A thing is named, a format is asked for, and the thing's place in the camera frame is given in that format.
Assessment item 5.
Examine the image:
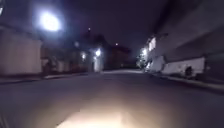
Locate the dark building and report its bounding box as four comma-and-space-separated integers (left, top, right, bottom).
103, 43, 135, 71

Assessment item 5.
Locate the grey asphalt road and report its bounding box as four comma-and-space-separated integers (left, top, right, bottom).
0, 69, 224, 128

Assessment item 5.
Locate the row of dark buildings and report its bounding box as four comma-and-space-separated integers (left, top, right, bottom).
40, 32, 105, 74

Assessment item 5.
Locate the street lamp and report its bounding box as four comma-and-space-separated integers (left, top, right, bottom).
40, 12, 62, 33

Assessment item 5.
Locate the pale kerb strip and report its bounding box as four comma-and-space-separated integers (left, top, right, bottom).
150, 72, 224, 93
0, 72, 88, 85

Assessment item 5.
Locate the large grey building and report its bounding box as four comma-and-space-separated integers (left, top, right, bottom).
143, 0, 224, 82

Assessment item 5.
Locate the pale wall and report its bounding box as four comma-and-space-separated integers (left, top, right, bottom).
0, 30, 43, 76

